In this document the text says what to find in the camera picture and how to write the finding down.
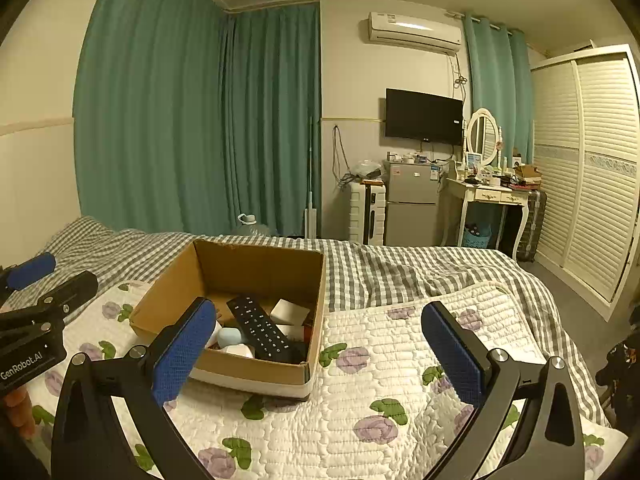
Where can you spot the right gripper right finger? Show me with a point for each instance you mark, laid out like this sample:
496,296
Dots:
479,380

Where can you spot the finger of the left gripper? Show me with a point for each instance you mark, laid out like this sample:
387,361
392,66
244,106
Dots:
19,277
55,305

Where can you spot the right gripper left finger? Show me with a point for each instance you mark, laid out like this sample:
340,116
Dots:
155,375

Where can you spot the light blue case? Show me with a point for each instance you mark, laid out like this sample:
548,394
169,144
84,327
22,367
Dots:
229,336

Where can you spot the black remote control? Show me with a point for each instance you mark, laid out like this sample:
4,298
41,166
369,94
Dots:
261,332

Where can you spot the white rectangular box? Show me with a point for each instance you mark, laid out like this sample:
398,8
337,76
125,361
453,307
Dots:
285,312

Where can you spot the person's left hand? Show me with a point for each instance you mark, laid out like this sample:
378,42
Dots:
18,409

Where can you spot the white floral quilted blanket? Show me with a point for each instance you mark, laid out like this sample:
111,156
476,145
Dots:
381,406

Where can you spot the brown cardboard box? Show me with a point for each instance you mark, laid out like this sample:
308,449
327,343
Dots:
284,286

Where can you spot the blue basket under table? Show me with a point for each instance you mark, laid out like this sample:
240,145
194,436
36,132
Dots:
476,235

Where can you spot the clear water jug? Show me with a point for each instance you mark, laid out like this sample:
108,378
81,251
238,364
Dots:
248,225

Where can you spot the grey checkered bed sheet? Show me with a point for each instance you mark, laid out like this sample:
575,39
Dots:
357,277

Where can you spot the silver mini fridge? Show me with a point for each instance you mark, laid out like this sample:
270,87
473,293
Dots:
411,204

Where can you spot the dark suitcase by wardrobe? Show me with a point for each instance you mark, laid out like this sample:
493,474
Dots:
527,247

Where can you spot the white dressing table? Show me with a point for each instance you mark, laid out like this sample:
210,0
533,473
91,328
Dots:
483,204

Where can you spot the white flat mop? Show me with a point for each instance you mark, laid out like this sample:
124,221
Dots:
310,211

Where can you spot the white suitcase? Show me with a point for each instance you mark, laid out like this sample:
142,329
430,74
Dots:
367,209

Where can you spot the green curtain left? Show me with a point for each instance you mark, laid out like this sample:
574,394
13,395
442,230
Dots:
186,115

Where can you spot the green curtain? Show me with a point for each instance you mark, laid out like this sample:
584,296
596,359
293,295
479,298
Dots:
186,115
501,82

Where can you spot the oval white mirror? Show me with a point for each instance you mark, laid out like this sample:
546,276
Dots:
482,138

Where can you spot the white louvered wardrobe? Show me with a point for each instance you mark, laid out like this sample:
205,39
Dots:
586,145

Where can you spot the green curtain right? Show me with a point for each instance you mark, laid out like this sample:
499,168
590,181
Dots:
501,82

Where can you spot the white air conditioner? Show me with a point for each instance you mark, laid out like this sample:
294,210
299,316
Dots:
414,32

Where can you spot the black wall television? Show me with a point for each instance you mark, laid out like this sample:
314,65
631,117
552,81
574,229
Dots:
423,117

